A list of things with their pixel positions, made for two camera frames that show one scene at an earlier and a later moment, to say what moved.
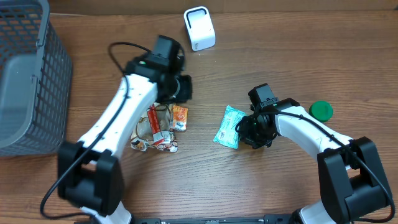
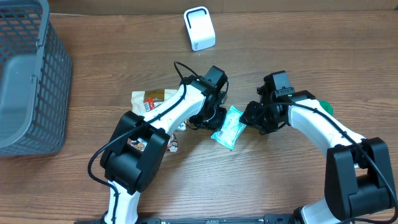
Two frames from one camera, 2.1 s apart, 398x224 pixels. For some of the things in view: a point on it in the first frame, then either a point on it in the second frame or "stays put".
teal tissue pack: x=227 y=134 stays put
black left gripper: x=185 y=90 → x=216 y=118
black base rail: x=280 y=219 stays put
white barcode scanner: x=200 y=28 stays put
